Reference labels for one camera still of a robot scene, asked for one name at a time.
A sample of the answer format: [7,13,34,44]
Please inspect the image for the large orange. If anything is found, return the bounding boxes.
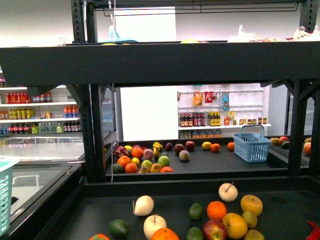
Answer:
[151,227,180,240]

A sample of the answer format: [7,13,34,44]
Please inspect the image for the brown kiwi lower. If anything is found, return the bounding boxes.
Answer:
[244,229,265,240]

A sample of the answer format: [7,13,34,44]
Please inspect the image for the small orange tangerine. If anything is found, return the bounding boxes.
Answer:
[206,201,227,222]

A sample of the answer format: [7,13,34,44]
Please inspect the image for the yellow orange fruit centre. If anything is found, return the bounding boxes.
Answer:
[222,212,248,240]

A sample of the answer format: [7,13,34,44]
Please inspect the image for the white pear upper left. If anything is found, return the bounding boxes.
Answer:
[132,195,155,217]

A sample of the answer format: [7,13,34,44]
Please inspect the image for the dark green avocado left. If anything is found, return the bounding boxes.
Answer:
[109,219,130,239]

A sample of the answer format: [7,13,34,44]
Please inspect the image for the red apple middle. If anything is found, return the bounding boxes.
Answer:
[202,219,228,240]

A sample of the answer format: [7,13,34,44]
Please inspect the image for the small blue basket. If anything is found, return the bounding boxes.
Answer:
[232,124,272,163]

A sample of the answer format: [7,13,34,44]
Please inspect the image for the far fruit pile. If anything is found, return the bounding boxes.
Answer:
[111,142,174,174]

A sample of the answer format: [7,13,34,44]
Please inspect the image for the brown kiwi upper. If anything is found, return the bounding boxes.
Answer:
[242,211,258,229]

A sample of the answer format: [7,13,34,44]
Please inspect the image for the yellow orange pear back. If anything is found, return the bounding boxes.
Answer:
[240,194,263,217]

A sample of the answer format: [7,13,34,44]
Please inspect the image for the white pear with stem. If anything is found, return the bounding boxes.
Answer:
[218,182,238,203]

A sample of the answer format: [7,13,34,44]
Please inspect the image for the green lime middle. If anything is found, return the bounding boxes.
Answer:
[186,226,204,240]

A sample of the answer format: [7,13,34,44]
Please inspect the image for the red chili pepper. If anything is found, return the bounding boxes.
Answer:
[306,220,320,240]

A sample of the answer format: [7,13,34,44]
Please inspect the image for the brown kiwi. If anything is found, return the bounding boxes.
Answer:
[244,229,265,240]
[242,211,258,229]

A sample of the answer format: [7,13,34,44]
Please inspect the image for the light blue shopping basket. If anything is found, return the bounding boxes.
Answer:
[0,159,19,237]

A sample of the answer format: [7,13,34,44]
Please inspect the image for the orange persimmon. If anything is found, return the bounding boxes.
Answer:
[89,233,110,240]

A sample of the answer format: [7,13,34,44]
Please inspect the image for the white wall product shelf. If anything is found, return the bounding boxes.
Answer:
[177,83,271,139]

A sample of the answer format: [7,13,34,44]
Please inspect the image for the green lime upper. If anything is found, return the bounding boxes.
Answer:
[188,203,204,221]

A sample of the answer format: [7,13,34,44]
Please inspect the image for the black metal shelf rack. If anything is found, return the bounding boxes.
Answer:
[0,0,320,240]

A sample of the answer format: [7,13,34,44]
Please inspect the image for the white pear lower left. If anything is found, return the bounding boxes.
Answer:
[143,214,167,240]

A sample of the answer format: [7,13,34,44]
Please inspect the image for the drinks shelf left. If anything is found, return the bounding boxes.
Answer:
[0,73,82,137]

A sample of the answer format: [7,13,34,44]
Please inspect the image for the green lime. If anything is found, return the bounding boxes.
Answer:
[188,203,204,221]
[186,226,204,240]

